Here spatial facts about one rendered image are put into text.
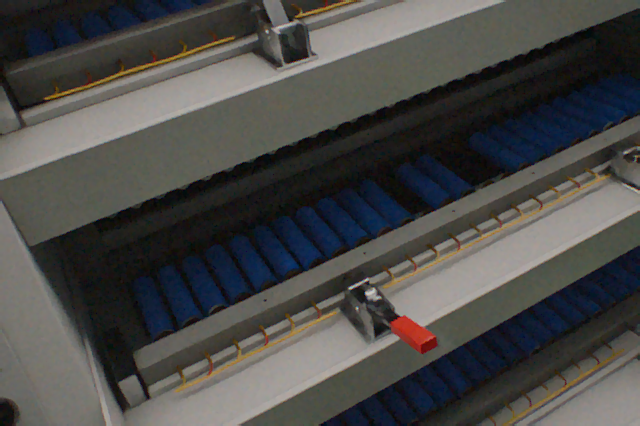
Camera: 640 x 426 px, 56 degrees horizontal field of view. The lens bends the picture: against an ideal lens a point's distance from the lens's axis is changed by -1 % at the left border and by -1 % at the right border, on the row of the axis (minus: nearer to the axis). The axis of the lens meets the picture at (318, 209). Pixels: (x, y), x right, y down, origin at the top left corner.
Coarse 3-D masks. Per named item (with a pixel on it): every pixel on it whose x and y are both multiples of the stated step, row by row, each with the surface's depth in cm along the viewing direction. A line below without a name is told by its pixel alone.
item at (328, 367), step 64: (384, 128) 56; (64, 256) 45; (512, 256) 46; (576, 256) 47; (128, 320) 46; (448, 320) 43; (128, 384) 38; (256, 384) 40; (320, 384) 39; (384, 384) 43
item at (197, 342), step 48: (480, 192) 49; (528, 192) 49; (576, 192) 49; (384, 240) 46; (432, 240) 46; (480, 240) 46; (288, 288) 43; (336, 288) 44; (384, 288) 44; (192, 336) 41; (240, 336) 42; (288, 336) 41; (192, 384) 39
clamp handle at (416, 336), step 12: (372, 300) 41; (372, 312) 40; (384, 312) 40; (396, 324) 37; (408, 324) 37; (408, 336) 36; (420, 336) 35; (432, 336) 35; (420, 348) 35; (432, 348) 35
